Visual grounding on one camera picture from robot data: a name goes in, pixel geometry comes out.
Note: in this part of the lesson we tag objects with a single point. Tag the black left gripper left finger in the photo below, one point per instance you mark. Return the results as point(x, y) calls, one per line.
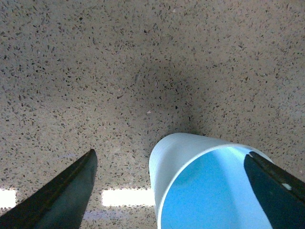
point(61, 203)

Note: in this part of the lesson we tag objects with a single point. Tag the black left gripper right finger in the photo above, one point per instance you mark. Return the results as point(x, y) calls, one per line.
point(280, 194)

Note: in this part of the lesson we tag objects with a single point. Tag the blue cup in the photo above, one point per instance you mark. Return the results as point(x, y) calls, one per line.
point(200, 183)

